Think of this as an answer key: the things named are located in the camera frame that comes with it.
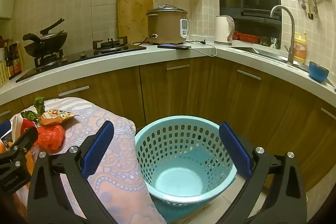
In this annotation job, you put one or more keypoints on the red containers on windowsill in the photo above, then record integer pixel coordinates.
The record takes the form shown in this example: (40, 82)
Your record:
(246, 37)

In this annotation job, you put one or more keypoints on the yellow detergent bottle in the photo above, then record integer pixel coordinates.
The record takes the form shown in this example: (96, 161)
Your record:
(299, 49)

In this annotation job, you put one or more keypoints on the metal kitchen faucet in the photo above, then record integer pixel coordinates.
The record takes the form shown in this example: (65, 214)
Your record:
(290, 29)

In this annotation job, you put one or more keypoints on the red label sauce bottle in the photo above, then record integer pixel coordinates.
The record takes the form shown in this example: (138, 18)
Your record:
(17, 61)

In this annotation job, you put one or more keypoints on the steel kitchen sink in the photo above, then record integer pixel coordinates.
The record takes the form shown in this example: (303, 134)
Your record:
(262, 53)

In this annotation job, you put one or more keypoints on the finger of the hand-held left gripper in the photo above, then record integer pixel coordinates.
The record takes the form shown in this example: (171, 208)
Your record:
(25, 138)

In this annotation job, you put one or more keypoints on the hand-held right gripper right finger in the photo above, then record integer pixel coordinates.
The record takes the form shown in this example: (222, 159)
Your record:
(235, 150)

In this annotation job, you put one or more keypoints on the black wok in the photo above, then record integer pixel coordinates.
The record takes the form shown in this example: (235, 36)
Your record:
(46, 47)

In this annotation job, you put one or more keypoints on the green leafy vegetable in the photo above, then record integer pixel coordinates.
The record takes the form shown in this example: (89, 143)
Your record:
(39, 106)

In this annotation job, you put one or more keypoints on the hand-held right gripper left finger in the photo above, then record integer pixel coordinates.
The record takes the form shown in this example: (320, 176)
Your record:
(97, 150)

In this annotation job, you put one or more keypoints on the brown rice cooker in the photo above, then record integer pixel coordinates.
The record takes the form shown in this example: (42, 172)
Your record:
(165, 27)

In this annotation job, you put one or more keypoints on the blue bowl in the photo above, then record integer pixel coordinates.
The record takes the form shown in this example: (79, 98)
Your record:
(318, 73)

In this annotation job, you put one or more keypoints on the orange snack packet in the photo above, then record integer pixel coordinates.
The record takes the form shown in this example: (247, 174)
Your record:
(55, 116)

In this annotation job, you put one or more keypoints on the orange-red plastic bag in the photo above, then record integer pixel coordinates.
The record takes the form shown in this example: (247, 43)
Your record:
(51, 137)

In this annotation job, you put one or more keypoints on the wooden cutting board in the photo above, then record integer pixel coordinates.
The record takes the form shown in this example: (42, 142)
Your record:
(132, 16)

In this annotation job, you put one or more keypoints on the dark smartphone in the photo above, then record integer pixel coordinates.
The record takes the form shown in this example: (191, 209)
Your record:
(173, 46)

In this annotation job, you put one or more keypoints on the yellow printed package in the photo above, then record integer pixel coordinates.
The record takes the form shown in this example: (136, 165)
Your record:
(2, 69)

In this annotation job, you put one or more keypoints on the pink patterned blanket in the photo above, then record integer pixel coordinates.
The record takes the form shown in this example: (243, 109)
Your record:
(118, 161)

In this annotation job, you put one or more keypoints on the light blue perforated plastic basket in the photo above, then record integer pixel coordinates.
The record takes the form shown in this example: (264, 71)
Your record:
(181, 161)

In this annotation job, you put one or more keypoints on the white electric kettle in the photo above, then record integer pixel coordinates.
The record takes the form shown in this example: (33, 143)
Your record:
(223, 29)

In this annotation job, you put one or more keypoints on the black gas stove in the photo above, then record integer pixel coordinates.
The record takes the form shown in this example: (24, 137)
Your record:
(78, 58)

